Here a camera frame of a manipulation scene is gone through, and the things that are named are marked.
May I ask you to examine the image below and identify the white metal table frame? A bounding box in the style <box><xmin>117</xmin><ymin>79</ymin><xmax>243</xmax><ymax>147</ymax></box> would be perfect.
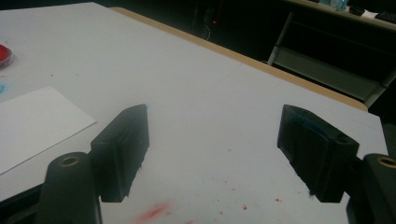
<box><xmin>267</xmin><ymin>0</ymin><xmax>396</xmax><ymax>108</ymax></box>

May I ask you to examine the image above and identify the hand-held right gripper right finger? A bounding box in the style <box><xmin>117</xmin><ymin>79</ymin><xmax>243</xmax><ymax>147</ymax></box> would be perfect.
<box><xmin>276</xmin><ymin>105</ymin><xmax>361</xmax><ymax>203</ymax></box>

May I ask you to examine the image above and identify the black power strip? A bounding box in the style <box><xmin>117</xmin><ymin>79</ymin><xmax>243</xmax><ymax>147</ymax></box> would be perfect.
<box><xmin>201</xmin><ymin>7</ymin><xmax>219</xmax><ymax>34</ymax></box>

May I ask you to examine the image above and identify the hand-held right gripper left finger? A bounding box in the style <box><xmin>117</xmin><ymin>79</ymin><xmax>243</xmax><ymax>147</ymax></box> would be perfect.
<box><xmin>91</xmin><ymin>104</ymin><xmax>150</xmax><ymax>203</ymax></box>

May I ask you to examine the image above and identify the white paper sheet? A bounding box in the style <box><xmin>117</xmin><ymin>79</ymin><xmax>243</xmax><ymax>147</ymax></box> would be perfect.
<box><xmin>0</xmin><ymin>86</ymin><xmax>97</xmax><ymax>175</ymax></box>

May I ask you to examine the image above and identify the dark object on desk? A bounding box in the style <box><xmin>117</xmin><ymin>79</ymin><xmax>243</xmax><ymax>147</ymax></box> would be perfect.
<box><xmin>348</xmin><ymin>6</ymin><xmax>366</xmax><ymax>17</ymax></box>

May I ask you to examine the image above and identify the wooden table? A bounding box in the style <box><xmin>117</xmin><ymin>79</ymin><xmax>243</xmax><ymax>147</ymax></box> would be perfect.
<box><xmin>110</xmin><ymin>7</ymin><xmax>369</xmax><ymax>112</ymax></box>

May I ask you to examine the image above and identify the round red ink pad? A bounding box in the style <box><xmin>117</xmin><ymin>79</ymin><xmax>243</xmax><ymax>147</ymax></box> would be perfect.
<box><xmin>0</xmin><ymin>44</ymin><xmax>14</xmax><ymax>69</ymax></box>

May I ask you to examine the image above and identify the white board table cover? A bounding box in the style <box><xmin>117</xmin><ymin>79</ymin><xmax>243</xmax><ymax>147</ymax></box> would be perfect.
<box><xmin>0</xmin><ymin>2</ymin><xmax>389</xmax><ymax>224</ymax></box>

